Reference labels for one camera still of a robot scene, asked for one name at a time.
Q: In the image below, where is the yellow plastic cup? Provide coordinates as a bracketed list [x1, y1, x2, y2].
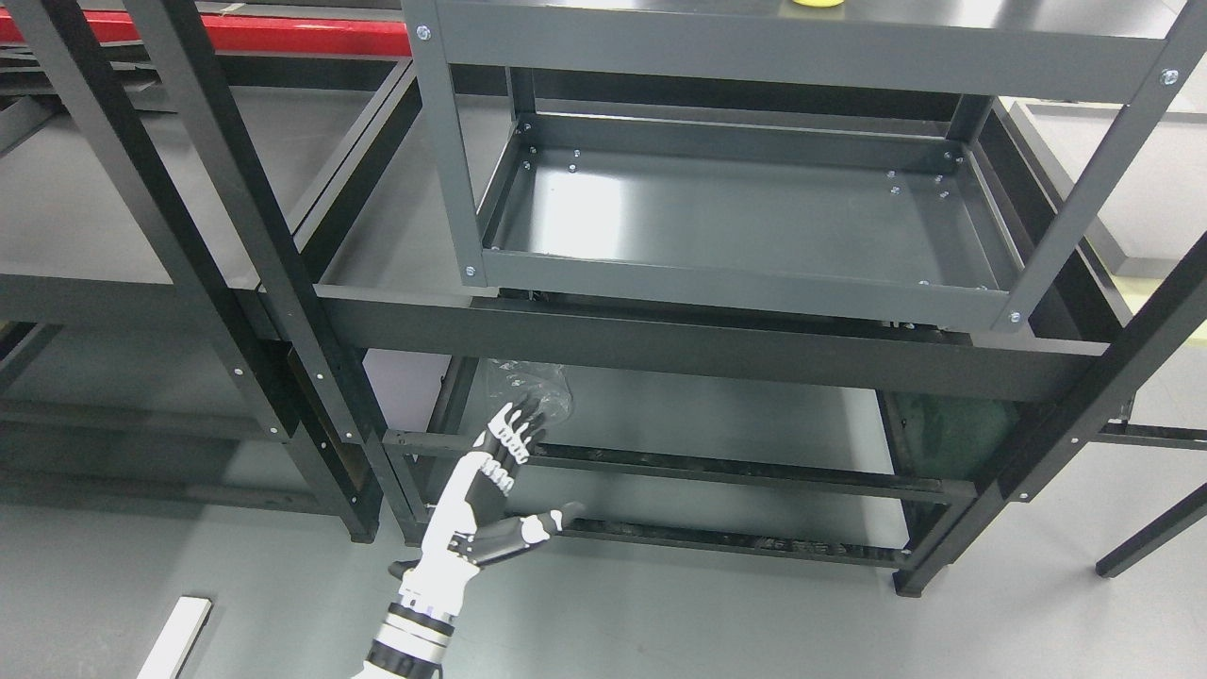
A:
[793, 0, 845, 8]

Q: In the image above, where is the clear plastic bag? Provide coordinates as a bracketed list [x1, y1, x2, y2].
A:
[486, 359, 575, 425]

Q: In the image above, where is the black metal shelf rack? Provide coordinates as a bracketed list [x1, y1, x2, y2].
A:
[8, 1, 427, 540]

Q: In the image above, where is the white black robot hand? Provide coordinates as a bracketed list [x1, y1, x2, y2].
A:
[389, 396, 587, 624]

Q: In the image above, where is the red metal beam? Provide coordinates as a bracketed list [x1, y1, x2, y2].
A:
[1, 8, 412, 58]

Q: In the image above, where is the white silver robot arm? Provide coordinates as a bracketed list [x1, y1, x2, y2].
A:
[355, 601, 456, 678]

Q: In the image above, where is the white bar on floor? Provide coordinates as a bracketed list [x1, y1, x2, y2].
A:
[135, 596, 214, 679]

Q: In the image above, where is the grey metal shelf unit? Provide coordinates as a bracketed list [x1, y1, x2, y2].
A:
[381, 0, 1207, 597]

